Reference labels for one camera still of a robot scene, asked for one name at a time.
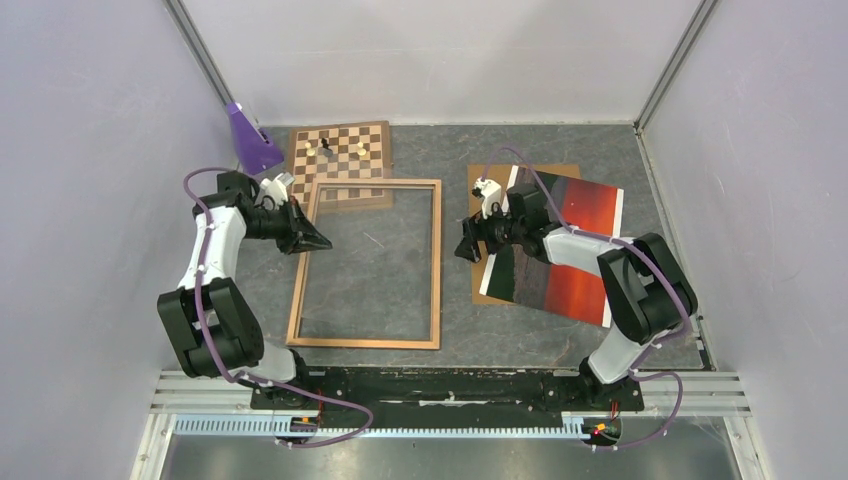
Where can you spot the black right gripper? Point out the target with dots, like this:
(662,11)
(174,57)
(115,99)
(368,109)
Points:
(478,228)

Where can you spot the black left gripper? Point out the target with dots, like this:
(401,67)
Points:
(301,235)

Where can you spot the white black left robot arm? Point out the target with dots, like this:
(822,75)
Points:
(208,321)

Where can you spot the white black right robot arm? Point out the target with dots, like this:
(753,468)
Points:
(649,296)

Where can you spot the red sunset photo print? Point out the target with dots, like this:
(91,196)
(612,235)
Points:
(573,291)

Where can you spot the black chess piece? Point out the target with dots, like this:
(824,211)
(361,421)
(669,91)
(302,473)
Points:
(326,150)

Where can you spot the purple wedge stand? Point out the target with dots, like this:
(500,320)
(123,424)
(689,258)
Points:
(255,149)

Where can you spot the wooden chessboard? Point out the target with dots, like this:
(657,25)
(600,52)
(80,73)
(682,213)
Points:
(345,163)

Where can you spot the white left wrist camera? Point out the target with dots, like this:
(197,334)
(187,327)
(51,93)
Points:
(276,190)

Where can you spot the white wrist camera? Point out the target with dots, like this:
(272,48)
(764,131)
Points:
(276,190)
(489,194)

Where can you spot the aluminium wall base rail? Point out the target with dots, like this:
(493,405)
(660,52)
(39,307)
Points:
(219,233)

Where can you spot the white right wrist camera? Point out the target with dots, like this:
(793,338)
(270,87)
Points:
(489,194)

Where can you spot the wooden picture frame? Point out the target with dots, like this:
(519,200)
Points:
(433,342)

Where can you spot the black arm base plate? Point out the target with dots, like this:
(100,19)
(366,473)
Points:
(549,389)

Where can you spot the slotted cable duct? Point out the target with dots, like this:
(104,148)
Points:
(280,426)

